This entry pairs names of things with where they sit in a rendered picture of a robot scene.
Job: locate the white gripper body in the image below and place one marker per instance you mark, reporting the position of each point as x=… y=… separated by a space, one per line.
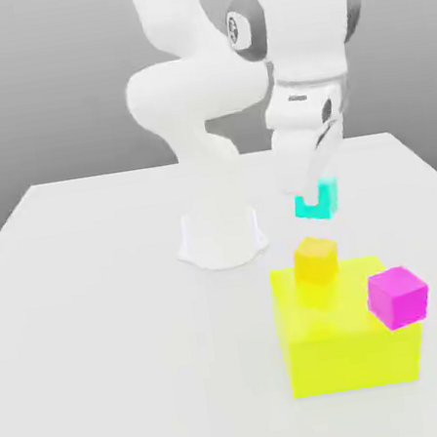
x=296 y=159

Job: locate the small cyan cube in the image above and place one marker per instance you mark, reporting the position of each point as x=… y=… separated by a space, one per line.
x=329 y=202

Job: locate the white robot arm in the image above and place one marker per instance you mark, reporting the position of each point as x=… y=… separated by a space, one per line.
x=192 y=96

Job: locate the small orange cube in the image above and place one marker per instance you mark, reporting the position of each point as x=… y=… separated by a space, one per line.
x=315 y=263

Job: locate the small magenta cube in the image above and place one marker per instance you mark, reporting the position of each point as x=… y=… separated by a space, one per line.
x=398 y=298

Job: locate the large yellow box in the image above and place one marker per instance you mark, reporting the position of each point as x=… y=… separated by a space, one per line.
x=354 y=360

